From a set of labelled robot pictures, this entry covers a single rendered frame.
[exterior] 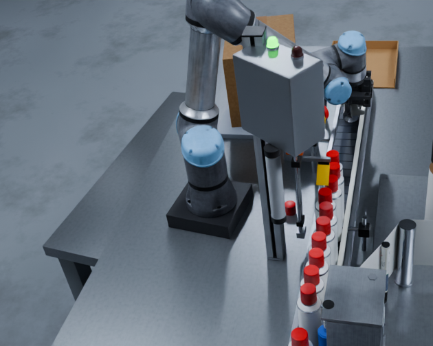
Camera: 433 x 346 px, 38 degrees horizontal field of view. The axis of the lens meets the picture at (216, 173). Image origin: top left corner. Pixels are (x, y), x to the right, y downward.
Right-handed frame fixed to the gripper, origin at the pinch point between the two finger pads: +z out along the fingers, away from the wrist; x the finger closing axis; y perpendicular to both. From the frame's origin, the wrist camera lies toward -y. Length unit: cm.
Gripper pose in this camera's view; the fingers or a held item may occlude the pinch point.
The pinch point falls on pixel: (348, 114)
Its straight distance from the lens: 211.9
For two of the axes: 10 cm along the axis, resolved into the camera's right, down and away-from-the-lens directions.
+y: 9.6, 0.6, -2.8
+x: 1.9, -8.5, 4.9
